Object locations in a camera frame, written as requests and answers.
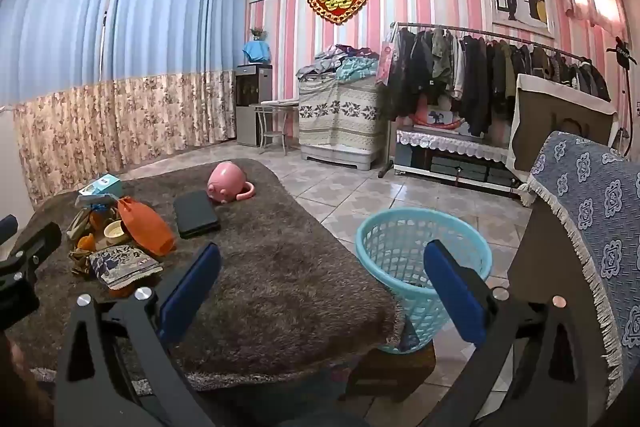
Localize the cream round lid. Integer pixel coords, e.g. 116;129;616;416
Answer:
103;220;132;245

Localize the small metal table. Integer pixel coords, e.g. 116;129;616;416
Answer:
248;99;300;156

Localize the brown wrapper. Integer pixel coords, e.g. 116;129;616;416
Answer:
67;249;101;275

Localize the wooden chair back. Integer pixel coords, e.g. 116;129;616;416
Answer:
505;87;616;182

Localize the black floor stand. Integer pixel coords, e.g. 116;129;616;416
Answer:
605;36;640;158

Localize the white lace cloth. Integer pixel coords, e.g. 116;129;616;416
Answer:
396;128;511;162

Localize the patterned cover cloth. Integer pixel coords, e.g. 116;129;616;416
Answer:
297;74;386;148

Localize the light blue plastic basket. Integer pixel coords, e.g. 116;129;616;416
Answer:
356;207;493;354

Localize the pink gift bag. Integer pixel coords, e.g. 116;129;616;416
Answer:
375;34;398;85

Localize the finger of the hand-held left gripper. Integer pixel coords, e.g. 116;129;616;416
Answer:
7;222;62;270
0;214;19;248

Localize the pile of clothes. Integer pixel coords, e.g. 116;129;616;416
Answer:
296;43;381;82

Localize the metal clothes rack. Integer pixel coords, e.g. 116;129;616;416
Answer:
378;22;601;180

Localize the blue patterned fringed cloth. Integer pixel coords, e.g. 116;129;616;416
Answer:
517;131;640;395

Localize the black flat case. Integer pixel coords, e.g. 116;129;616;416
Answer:
173;191;221;240

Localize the row of hanging clothes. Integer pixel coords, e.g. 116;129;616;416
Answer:
387;26;612;138

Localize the orange cloth bag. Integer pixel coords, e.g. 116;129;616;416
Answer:
116;196;177;258

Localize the blue patterned packet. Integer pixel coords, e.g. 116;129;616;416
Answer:
89;245;164;290

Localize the brown wooden chair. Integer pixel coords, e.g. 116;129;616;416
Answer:
507;187;626;408

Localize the pink printed box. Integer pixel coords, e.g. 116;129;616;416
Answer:
410;94;473;132

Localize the brown shaggy rug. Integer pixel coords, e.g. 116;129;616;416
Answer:
5;157;406;390

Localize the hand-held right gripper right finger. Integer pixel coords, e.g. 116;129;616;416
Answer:
424;239;591;427

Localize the wooden table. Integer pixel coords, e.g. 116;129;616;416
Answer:
345;342;437;404

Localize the person's left forearm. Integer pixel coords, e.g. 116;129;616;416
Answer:
0;334;53;427

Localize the grey plastic cabinet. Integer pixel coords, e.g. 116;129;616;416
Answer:
300;141;383;171

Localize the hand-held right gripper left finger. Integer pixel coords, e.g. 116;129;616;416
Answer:
55;242;222;427

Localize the low television cabinet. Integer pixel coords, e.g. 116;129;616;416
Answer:
393;129;523;195

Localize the pink piggy bank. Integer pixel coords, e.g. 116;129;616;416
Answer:
207;161;256;205

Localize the grey water dispenser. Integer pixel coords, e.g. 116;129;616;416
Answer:
236;63;274;148

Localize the white cabinet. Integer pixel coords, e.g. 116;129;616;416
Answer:
0;107;28;220

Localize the blue floral curtain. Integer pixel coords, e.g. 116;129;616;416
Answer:
0;0;251;208

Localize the tan phone case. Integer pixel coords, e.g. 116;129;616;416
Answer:
66;207;93;240

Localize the teal cardboard box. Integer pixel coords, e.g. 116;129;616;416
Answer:
90;173;124;202

